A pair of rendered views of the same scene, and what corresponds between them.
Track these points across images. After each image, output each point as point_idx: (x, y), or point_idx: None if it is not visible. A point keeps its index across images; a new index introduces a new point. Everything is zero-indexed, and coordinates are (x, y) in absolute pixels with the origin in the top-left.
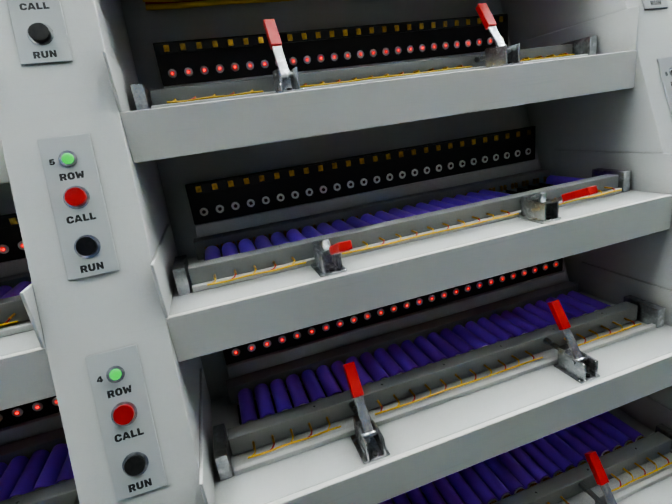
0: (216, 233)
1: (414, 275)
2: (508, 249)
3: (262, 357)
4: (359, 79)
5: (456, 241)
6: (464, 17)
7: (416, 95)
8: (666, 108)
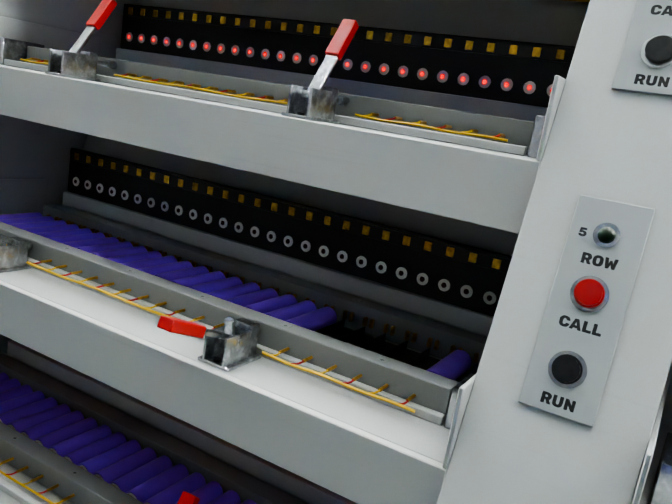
0: (75, 208)
1: (32, 319)
2: (133, 361)
3: (33, 353)
4: (170, 84)
5: (103, 315)
6: (488, 39)
7: (153, 117)
8: (541, 300)
